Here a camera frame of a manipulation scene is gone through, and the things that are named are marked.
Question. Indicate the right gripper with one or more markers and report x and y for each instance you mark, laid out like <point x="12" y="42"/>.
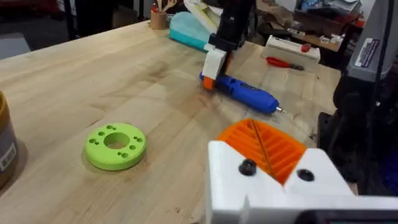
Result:
<point x="231" y="25"/>

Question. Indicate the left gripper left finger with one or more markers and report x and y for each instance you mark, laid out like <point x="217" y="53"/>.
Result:
<point x="227" y="174"/>

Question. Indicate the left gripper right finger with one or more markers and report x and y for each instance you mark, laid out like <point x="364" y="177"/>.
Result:
<point x="314" y="183"/>

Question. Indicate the blue electric screwdriver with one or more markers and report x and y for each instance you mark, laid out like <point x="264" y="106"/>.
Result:
<point x="245" y="93"/>

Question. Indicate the teal foam box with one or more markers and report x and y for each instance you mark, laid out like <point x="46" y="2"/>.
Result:
<point x="188" y="31"/>

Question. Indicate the white and yellow board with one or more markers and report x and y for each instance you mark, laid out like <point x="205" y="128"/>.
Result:
<point x="202" y="14"/>

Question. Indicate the white box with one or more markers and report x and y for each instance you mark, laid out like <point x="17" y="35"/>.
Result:
<point x="290" y="53"/>

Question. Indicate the wooden cup with utensils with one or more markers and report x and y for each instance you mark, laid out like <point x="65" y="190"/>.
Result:
<point x="159" y="17"/>

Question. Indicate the red cap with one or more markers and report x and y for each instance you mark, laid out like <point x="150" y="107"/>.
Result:
<point x="306" y="47"/>

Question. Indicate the cardboard box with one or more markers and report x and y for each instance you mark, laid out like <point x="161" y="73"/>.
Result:
<point x="124" y="17"/>

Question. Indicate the heap of clutter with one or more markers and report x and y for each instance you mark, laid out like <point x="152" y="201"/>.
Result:
<point x="320" y="21"/>

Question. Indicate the green disc with holes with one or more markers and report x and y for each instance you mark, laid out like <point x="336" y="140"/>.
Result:
<point x="115" y="146"/>

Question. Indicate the grey box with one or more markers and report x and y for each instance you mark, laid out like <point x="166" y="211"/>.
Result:
<point x="13" y="46"/>

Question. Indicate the brown tub with label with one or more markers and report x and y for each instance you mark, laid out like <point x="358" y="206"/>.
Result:
<point x="7" y="140"/>

